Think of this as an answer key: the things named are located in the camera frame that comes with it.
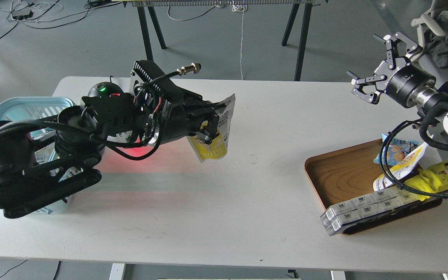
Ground black barcode scanner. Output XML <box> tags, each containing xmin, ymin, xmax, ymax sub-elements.
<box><xmin>83</xmin><ymin>76</ymin><xmax>124</xmax><ymax>109</ymax></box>

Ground black table legs right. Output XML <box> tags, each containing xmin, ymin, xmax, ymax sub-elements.
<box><xmin>281</xmin><ymin>1</ymin><xmax>313</xmax><ymax>81</ymax></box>

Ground white office chair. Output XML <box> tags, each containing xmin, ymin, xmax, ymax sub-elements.
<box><xmin>411</xmin><ymin>8</ymin><xmax>446</xmax><ymax>49</ymax></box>

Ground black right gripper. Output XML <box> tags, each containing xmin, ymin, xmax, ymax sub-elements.
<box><xmin>346</xmin><ymin>32</ymin><xmax>438</xmax><ymax>109</ymax></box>

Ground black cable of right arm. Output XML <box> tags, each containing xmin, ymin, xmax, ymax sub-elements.
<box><xmin>378</xmin><ymin>119</ymin><xmax>448</xmax><ymax>202</ymax></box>

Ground long silver snack box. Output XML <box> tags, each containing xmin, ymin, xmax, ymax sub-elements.
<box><xmin>320</xmin><ymin>186</ymin><xmax>420</xmax><ymax>236</ymax></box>

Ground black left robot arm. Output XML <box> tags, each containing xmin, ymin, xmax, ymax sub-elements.
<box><xmin>0</xmin><ymin>60</ymin><xmax>227</xmax><ymax>219</ymax></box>

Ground black table legs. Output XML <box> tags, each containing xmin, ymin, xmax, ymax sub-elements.
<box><xmin>281</xmin><ymin>1</ymin><xmax>313</xmax><ymax>81</ymax></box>
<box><xmin>136</xmin><ymin>5</ymin><xmax>168</xmax><ymax>78</ymax></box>

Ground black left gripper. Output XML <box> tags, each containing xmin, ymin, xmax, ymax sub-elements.
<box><xmin>147</xmin><ymin>85</ymin><xmax>226</xmax><ymax>145</ymax></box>

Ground bright yellow snack pack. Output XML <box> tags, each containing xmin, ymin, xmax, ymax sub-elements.
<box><xmin>405</xmin><ymin>160</ymin><xmax>448</xmax><ymax>194</ymax></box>

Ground light blue plastic basket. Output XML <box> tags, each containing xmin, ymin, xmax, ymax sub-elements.
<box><xmin>0</xmin><ymin>97</ymin><xmax>81</xmax><ymax>214</ymax></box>

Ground blue snack bag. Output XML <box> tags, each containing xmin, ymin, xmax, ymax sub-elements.
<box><xmin>385</xmin><ymin>138</ymin><xmax>420</xmax><ymax>166</ymax></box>

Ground black table legs left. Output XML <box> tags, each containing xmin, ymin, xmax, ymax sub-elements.
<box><xmin>136</xmin><ymin>5</ymin><xmax>168</xmax><ymax>78</ymax></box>

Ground white hanging cable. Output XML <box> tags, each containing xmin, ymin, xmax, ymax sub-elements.
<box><xmin>230</xmin><ymin>3</ymin><xmax>249</xmax><ymax>81</ymax></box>

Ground wooden tray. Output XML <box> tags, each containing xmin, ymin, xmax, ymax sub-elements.
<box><xmin>304</xmin><ymin>140</ymin><xmax>442</xmax><ymax>232</ymax></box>

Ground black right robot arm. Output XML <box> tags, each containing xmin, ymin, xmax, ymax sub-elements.
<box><xmin>347</xmin><ymin>32</ymin><xmax>448</xmax><ymax>151</ymax></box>

